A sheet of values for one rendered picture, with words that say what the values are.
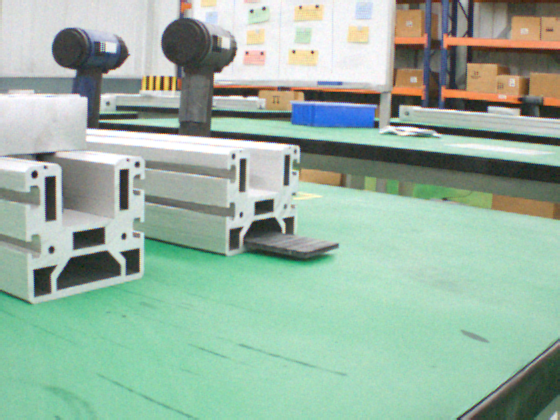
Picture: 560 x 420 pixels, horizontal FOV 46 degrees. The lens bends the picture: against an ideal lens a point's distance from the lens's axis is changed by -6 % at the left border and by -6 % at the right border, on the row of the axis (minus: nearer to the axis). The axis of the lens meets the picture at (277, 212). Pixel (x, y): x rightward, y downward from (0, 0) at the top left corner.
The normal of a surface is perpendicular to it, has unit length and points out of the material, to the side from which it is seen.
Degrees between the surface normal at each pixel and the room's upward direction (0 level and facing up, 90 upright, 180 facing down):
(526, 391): 95
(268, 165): 90
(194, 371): 0
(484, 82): 91
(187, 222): 90
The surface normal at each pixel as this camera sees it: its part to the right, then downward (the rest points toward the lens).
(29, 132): 0.81, 0.13
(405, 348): 0.04, -0.99
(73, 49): -0.24, 0.15
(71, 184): -0.58, 0.11
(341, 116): 0.48, 0.16
